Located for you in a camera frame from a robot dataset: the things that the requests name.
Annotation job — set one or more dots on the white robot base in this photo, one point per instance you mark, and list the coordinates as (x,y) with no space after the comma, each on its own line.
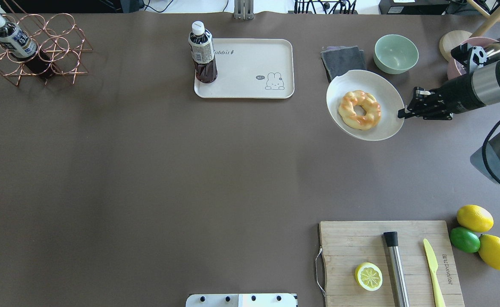
(243,300)

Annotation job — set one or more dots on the green lime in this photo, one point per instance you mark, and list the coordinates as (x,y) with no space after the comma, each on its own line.
(465,240)

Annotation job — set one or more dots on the steel muddler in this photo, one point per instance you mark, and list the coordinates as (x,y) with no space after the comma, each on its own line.
(399,287)

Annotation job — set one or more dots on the round wooden coaster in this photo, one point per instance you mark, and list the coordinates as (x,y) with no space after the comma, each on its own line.
(451,40)

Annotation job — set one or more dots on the yellow lemon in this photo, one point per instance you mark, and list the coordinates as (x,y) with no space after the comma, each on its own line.
(475,218)
(490,250)

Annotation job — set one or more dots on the upper yellow lemon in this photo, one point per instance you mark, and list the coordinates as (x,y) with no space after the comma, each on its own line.
(475,218)

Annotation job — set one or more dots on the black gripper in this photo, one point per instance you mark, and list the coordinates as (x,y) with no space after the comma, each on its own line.
(458,92)

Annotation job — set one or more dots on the black box top right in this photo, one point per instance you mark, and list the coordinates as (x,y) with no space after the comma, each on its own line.
(413,7)

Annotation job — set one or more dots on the wooden cutting board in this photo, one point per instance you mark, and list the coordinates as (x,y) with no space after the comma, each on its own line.
(346,244)

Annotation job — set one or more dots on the copper wire bottle rack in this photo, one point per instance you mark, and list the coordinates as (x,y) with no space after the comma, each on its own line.
(61,45)

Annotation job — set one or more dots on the braided donut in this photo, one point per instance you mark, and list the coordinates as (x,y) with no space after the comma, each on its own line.
(360,110)

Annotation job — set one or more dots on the grey folded cloth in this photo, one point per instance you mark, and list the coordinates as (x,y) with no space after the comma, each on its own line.
(338,60)

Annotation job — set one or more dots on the wooden stand legs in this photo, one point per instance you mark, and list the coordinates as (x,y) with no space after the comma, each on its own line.
(490,19)

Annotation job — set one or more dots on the metal bracket at table edge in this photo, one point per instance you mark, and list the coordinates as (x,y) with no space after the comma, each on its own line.
(243,9)

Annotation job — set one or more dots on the pink bowl with ice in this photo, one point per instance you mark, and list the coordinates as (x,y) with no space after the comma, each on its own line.
(454,67)

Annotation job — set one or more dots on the cream rabbit tray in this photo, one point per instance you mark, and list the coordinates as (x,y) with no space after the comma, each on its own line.
(256,68)

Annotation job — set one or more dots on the yellow plastic knife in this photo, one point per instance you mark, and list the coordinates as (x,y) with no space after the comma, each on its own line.
(433,267)

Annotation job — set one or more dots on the dark tea bottle on tray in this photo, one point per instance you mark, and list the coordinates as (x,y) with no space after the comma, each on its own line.
(203,54)

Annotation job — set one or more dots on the lemon half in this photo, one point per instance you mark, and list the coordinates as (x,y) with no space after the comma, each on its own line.
(368,276)

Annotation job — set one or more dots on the green bowl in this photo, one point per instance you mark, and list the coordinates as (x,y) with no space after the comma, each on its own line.
(395,54)

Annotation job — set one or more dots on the dark tea bottle in rack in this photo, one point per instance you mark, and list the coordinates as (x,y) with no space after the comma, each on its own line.
(25,49)

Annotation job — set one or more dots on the white plate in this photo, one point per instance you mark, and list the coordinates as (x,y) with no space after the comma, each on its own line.
(388,98)

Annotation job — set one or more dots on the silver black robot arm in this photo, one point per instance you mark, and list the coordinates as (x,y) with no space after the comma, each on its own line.
(479,87)

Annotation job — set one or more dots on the lower yellow lemon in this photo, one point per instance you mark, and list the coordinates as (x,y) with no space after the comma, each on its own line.
(490,250)

